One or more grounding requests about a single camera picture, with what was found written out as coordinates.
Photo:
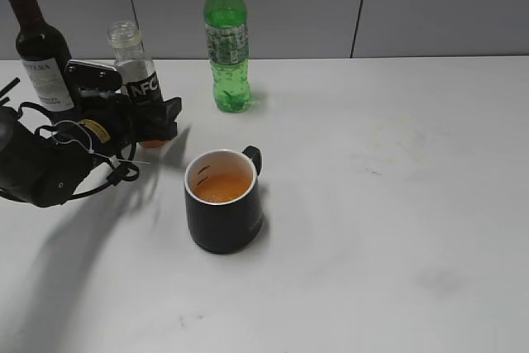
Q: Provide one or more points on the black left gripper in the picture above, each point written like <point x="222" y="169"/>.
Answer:
<point x="105" y="127"/>

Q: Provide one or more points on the NFC orange juice bottle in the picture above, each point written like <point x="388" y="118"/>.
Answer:
<point x="137" y="69"/>

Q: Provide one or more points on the black mug white inside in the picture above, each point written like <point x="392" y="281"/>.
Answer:
<point x="222" y="199"/>

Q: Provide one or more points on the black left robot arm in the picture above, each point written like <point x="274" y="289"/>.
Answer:
<point x="74" y="159"/>

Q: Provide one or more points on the dark red wine bottle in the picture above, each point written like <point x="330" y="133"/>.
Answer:
<point x="44" y="54"/>

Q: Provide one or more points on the green plastic soda bottle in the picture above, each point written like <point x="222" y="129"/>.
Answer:
<point x="228" y="52"/>

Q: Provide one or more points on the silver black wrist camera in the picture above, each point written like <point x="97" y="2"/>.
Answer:
<point x="92" y="76"/>

